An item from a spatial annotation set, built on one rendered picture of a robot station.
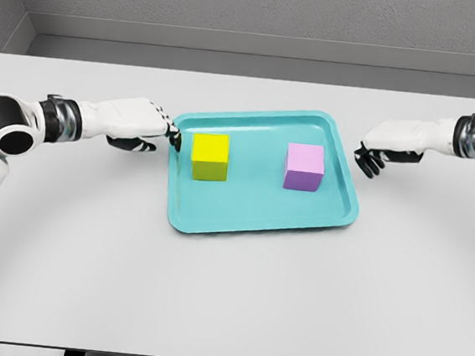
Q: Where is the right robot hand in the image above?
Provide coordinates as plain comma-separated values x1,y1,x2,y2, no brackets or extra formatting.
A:
350,111,430,185

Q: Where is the yellow cube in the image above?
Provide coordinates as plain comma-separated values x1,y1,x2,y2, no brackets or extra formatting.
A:
188,131,231,183

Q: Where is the pink cube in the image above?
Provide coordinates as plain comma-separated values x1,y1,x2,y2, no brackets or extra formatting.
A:
281,142,327,193

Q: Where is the teal tray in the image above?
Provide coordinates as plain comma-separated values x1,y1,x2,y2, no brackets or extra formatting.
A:
159,96,369,250

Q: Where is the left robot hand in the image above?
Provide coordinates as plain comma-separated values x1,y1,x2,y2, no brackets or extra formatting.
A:
95,93,187,157

